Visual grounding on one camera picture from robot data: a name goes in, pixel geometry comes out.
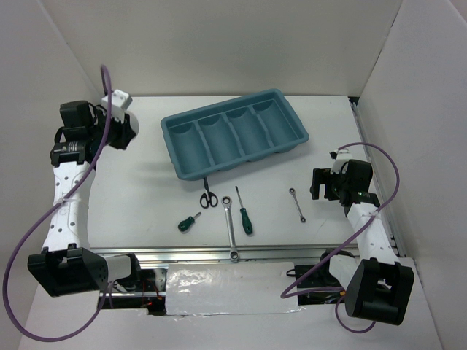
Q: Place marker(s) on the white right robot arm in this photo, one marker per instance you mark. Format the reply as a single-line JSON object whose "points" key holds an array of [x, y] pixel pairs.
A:
{"points": [[378, 287]]}

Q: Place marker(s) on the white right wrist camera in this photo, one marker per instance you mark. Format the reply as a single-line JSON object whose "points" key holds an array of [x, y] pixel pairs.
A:
{"points": [[341, 158]]}

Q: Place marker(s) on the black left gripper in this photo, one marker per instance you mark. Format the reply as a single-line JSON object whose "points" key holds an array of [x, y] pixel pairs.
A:
{"points": [[126, 133]]}

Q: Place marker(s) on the aluminium front rail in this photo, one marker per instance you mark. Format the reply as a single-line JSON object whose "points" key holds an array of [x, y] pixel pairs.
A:
{"points": [[218, 254]]}

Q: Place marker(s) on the aluminium right side rail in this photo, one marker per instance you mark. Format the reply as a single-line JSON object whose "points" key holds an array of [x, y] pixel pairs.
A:
{"points": [[372, 155]]}

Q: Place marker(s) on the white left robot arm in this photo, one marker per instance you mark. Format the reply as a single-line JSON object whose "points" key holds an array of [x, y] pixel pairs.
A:
{"points": [[66, 265]]}

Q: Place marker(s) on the aluminium rail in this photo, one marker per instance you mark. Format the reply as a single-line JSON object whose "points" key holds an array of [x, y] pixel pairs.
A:
{"points": [[218, 254], [372, 155]]}

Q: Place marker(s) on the stubby green handled screwdriver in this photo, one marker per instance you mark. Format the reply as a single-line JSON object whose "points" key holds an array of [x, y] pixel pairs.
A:
{"points": [[187, 223]]}

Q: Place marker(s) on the large silver ratchet wrench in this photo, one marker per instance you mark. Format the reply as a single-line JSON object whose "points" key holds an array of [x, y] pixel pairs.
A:
{"points": [[233, 253]]}

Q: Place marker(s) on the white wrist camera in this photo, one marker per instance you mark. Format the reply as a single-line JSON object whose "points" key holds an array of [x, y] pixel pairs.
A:
{"points": [[118, 101], [341, 158]]}

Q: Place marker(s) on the long green handled screwdriver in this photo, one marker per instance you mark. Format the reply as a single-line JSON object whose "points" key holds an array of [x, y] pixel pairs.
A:
{"points": [[246, 222]]}

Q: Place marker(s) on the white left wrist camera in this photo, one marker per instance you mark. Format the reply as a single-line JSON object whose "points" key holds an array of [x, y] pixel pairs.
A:
{"points": [[118, 101]]}

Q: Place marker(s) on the blue four-compartment tray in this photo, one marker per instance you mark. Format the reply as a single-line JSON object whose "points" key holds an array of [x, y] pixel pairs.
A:
{"points": [[222, 136]]}

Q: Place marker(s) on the white foil-edged cover sheet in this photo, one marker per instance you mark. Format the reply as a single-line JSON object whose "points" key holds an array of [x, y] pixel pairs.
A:
{"points": [[228, 289]]}

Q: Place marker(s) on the small silver ratchet wrench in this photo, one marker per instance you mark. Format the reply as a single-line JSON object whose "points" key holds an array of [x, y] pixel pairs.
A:
{"points": [[293, 194]]}

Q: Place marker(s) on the black handled scissors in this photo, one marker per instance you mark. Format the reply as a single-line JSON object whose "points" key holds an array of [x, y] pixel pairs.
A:
{"points": [[208, 198]]}

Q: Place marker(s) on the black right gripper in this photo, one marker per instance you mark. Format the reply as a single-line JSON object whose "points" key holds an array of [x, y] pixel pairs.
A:
{"points": [[322, 176]]}

